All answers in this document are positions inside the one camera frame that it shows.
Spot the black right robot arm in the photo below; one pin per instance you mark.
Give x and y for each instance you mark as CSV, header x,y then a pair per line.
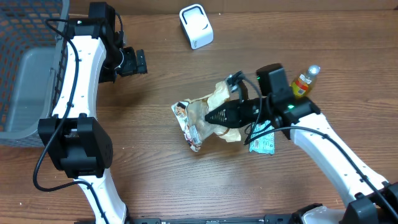
x,y
368,197

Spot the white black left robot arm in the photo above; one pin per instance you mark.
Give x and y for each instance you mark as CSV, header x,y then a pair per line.
x,y
73,138

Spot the grey plastic mesh basket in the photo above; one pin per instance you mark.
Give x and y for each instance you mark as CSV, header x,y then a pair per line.
x,y
33,64

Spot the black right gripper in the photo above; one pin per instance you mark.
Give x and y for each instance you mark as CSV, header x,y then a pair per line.
x,y
234,115

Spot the white barcode scanner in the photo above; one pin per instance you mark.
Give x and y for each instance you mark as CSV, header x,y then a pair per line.
x,y
196,26

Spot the brown snack pouch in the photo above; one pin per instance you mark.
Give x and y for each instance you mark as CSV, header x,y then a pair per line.
x,y
190,115

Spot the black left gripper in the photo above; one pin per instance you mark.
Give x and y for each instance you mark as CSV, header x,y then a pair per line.
x,y
130,67

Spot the teal wipes pack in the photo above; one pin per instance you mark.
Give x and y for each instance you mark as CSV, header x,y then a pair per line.
x,y
264,144

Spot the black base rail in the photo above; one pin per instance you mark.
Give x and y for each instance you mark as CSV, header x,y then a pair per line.
x,y
211,220

